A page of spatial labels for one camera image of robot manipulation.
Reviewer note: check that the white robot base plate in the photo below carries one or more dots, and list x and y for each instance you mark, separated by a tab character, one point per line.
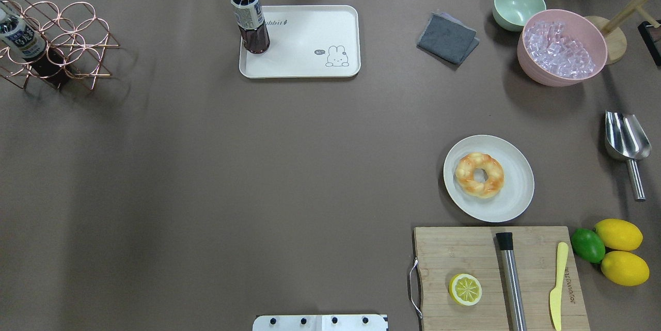
322	322

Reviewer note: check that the metal ice scoop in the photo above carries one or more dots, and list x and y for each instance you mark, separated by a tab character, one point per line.
625	140

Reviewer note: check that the pink bowl of ice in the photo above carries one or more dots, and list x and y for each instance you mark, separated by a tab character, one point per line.
560	48

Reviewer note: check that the wooden cup tree stand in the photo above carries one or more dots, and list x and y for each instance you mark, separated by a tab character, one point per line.
612	33

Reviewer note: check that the half lemon slice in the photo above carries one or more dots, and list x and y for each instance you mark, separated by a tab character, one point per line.
465	289

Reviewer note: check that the glazed ring donut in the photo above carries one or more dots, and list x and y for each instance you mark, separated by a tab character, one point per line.
465	175

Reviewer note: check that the upper yellow lemon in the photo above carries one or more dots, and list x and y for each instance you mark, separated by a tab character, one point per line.
619	234

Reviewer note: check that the folded grey cloth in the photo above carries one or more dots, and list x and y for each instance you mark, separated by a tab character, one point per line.
448	38

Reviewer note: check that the mint green bowl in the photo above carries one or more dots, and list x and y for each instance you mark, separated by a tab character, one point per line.
513	15

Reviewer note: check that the bamboo cutting board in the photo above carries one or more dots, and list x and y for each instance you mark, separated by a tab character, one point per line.
443	252

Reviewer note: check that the yellow lemon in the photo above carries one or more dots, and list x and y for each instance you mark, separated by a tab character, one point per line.
625	269
619	234

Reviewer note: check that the copper wire bottle rack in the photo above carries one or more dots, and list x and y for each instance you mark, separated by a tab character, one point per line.
74	30

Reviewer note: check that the tea bottle on tray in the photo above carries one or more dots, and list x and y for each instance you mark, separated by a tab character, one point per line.
252	26

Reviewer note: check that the grey round plate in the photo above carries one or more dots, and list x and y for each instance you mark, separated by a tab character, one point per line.
518	188

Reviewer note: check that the tea bottle in rack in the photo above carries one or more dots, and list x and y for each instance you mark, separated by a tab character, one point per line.
45	61

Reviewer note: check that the green lime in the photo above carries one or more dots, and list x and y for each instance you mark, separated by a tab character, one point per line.
588	245

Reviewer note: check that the yellow plastic knife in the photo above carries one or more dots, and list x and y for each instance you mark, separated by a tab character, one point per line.
555	295

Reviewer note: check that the steel muddler black tip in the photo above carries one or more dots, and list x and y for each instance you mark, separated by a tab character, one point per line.
505	243

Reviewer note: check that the white rabbit tray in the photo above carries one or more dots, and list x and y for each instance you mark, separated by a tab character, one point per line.
307	41

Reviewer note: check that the lower yellow lemon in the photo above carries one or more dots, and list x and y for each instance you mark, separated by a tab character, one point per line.
625	269

